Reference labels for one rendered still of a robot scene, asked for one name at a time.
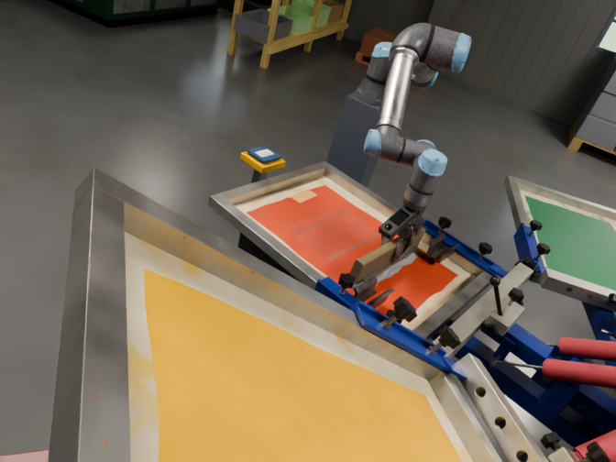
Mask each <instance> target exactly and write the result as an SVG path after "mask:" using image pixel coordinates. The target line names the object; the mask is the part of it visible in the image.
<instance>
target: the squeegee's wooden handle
mask: <svg viewBox="0 0 616 462"><path fill-rule="evenodd" d="M425 231H426V229H425V228H424V227H422V229H421V231H420V233H419V234H418V235H415V233H416V232H415V233H414V234H413V237H412V239H413V242H412V244H411V246H410V247H409V249H411V248H413V247H415V248H416V247H418V245H419V243H420V241H421V239H422V237H423V235H424V233H425ZM402 239H403V238H402ZM402 239H400V237H399V236H398V237H396V238H394V239H392V241H390V242H388V243H386V244H384V245H383V246H381V247H378V248H376V249H375V250H373V251H371V252H369V253H368V254H367V255H365V256H363V257H361V258H358V259H357V260H356V261H355V263H354V265H353V267H352V270H351V271H350V273H349V274H350V275H351V276H352V277H355V280H354V283H355V284H356V283H358V282H359V281H361V280H362V278H364V277H365V276H367V275H369V274H370V273H371V272H373V271H374V270H377V269H378V268H380V267H382V266H383V265H385V264H387V263H388V262H390V261H392V257H394V254H395V253H394V252H395V251H396V249H397V242H398V241H400V240H402ZM409 249H408V250H409ZM408 250H407V251H408Z"/></svg>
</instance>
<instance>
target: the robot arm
mask: <svg viewBox="0 0 616 462"><path fill-rule="evenodd" d="M470 45H471V37H470V36H468V35H465V34H464V33H459V32H455V31H453V30H449V29H446V28H443V27H438V26H434V25H431V24H428V23H417V24H413V25H411V26H409V27H407V28H406V29H404V30H403V31H402V32H401V33H400V34H399V35H398V37H397V38H396V39H395V40H394V41H393V43H391V42H381V43H378V44H377V45H376V46H375V49H374V51H373V53H372V55H371V60H370V63H369V66H368V70H367V73H366V77H365V79H364V80H363V82H362V83H361V84H360V85H359V87H358V88H357V91H356V97H357V98H358V99H359V100H361V101H362V102H364V103H367V104H369V105H375V106H379V107H380V109H379V116H378V120H377V124H376V128H375V129H370V131H369V132H368V134H367V137H366V141H365V145H364V151H365V153H367V154H369V155H370V156H373V157H376V158H381V159H385V160H390V161H394V162H397V163H400V164H403V165H406V166H410V167H413V169H414V172H413V174H412V177H411V179H410V182H409V184H407V185H406V186H407V189H406V192H405V194H404V197H403V199H402V202H403V204H404V205H403V206H402V207H401V208H400V209H399V210H398V211H397V212H395V213H394V214H393V215H392V216H391V217H390V218H388V219H387V220H386V221H385V222H384V223H383V224H382V225H380V226H379V233H381V245H382V246H383V245H384V244H386V243H388V242H390V241H391V240H392V239H393V238H394V236H396V235H397V236H399V237H400V239H401V240H400V241H398V242H397V249H396V251H395V252H394V253H395V254H394V257H392V262H395V261H397V260H399V259H400V258H401V257H402V255H403V254H404V253H405V252H406V251H407V250H408V249H409V247H410V246H411V244H412V243H413V234H414V233H415V232H416V233H415V235H418V234H419V233H420V231H421V229H422V227H423V225H424V221H425V219H423V218H422V214H423V212H424V210H425V208H426V206H427V205H428V204H429V203H430V200H431V198H432V196H433V194H434V191H435V188H436V186H437V184H438V183H439V180H440V178H441V176H442V174H443V173H444V171H445V169H446V164H447V157H446V156H445V155H444V154H443V153H441V152H439V151H437V149H436V147H435V145H434V144H433V143H432V142H431V141H429V140H426V139H422V140H418V141H417V142H416V141H413V140H410V139H407V138H404V137H400V133H401V128H402V120H403V116H404V111H405V107H406V103H407V98H408V94H409V90H410V85H411V84H412V85H415V86H418V87H420V88H430V87H431V86H432V85H433V83H434V82H435V80H436V77H437V75H438V73H439V72H445V71H451V72H461V71H462V69H463V67H464V64H465V62H466V59H467V57H468V53H469V49H470ZM421 219H422V220H421ZM420 227H421V228H420ZM419 228H420V230H419ZM418 230H419V231H418ZM402 238H403V239H402Z"/></svg>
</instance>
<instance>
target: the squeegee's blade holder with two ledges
mask: <svg viewBox="0 0 616 462"><path fill-rule="evenodd" d="M416 250H417V248H416V247H413V248H411V249H409V250H408V251H406V252H405V253H404V254H403V255H402V257H401V258H400V259H399V260H397V261H395V262H392V261H390V262H388V263H387V264H385V265H383V266H382V267H380V268H378V269H376V270H374V271H373V272H371V273H370V274H369V275H367V276H365V277H364V278H362V280H361V281H362V282H364V281H366V280H368V279H369V278H371V277H373V276H377V275H379V274H380V273H382V272H383V271H384V270H387V269H388V268H390V267H391V266H393V265H395V264H396V263H398V262H399V261H401V260H403V259H405V258H407V257H408V256H410V255H411V254H412V253H414V252H415V251H416Z"/></svg>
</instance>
